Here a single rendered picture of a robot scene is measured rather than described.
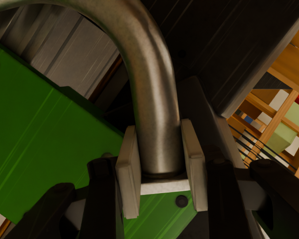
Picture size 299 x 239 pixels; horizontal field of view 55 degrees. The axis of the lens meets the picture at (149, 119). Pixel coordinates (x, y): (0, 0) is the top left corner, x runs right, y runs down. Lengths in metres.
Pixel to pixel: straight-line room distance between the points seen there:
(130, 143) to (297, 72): 0.86
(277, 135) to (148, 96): 3.28
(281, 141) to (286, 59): 2.52
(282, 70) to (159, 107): 0.83
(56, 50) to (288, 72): 0.69
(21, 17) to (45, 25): 0.02
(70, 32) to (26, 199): 0.41
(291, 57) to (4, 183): 0.88
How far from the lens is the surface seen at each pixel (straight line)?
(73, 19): 0.60
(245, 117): 8.62
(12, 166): 0.26
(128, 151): 0.15
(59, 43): 0.61
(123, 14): 0.18
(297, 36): 0.92
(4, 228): 0.45
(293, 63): 1.00
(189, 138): 0.16
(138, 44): 0.18
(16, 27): 0.27
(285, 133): 3.50
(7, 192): 0.27
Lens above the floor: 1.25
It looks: 13 degrees down
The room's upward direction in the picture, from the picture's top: 129 degrees clockwise
